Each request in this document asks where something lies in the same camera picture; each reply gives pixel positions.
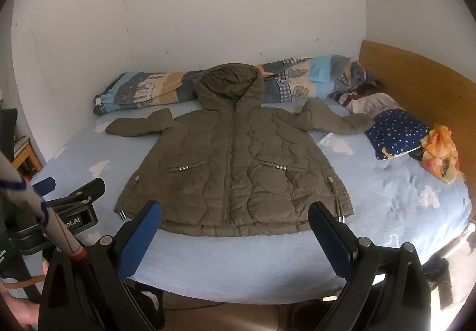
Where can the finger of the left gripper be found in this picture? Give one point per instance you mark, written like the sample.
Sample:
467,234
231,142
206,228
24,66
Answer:
88,193
45,186

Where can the wooden headboard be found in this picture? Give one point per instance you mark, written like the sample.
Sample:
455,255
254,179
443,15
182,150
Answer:
430,91

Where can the patterned blue beige quilt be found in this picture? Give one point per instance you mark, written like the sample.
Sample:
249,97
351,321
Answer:
283,81

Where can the light blue cloud bedsheet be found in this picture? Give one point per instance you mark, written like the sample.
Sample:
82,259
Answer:
394,202

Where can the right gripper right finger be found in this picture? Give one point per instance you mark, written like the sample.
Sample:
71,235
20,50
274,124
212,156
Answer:
356,260

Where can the olive green puffer jacket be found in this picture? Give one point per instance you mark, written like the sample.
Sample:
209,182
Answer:
235,168

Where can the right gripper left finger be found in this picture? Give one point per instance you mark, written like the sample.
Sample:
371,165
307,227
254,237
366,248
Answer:
113,263

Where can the yellow wooden stool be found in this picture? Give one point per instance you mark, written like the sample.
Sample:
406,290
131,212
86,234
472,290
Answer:
25,159

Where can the striped white red clothes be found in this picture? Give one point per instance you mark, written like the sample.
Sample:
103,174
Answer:
367,99

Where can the orange yellow cloth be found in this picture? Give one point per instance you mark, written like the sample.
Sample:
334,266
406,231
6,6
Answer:
440,155

